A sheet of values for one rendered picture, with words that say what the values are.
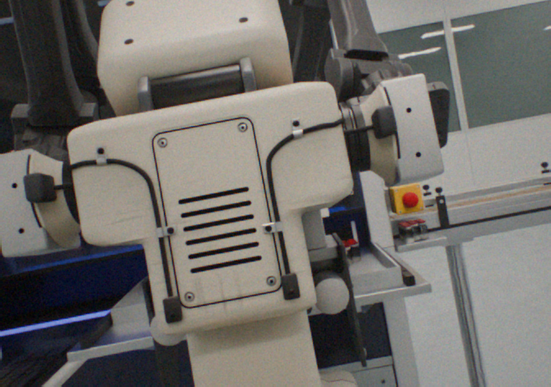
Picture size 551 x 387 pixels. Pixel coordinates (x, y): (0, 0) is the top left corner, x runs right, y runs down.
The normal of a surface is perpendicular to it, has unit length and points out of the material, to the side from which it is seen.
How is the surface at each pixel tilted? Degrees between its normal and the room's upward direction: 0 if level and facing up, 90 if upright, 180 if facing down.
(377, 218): 90
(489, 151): 90
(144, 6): 47
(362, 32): 52
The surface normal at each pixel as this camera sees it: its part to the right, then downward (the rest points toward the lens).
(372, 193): 0.01, 0.05
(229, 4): -0.12, -0.62
